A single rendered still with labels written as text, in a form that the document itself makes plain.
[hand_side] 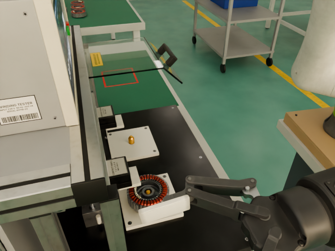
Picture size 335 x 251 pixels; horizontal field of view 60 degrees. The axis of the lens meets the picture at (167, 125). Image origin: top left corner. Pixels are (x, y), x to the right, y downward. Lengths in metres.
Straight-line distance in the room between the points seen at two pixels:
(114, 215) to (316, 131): 0.81
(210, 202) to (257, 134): 1.98
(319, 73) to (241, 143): 1.33
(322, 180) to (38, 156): 0.39
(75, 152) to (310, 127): 0.87
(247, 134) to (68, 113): 1.95
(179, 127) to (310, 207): 0.73
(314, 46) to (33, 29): 0.72
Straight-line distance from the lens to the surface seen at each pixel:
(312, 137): 1.10
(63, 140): 0.49
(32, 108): 0.50
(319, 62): 0.96
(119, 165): 0.70
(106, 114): 0.88
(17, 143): 0.51
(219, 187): 0.42
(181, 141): 1.00
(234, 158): 2.11
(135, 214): 0.78
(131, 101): 1.25
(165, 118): 1.10
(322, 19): 0.84
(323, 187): 0.40
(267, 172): 2.07
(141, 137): 1.00
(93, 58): 0.88
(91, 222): 0.78
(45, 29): 0.44
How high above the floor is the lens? 1.41
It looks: 37 degrees down
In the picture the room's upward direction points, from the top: straight up
